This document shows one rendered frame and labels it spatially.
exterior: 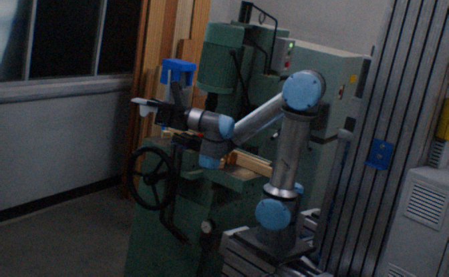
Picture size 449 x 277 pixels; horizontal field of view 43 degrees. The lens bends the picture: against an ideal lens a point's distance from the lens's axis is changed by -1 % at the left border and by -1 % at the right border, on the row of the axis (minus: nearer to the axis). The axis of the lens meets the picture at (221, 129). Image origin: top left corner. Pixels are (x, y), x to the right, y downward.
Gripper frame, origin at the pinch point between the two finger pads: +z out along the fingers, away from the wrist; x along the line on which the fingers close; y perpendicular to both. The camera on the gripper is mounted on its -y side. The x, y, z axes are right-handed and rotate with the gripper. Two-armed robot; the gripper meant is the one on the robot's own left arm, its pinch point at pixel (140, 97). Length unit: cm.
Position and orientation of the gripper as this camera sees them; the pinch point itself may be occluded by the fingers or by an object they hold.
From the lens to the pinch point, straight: 205.7
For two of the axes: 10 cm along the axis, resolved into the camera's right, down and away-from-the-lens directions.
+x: 2.9, -0.4, 9.6
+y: -2.3, 9.7, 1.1
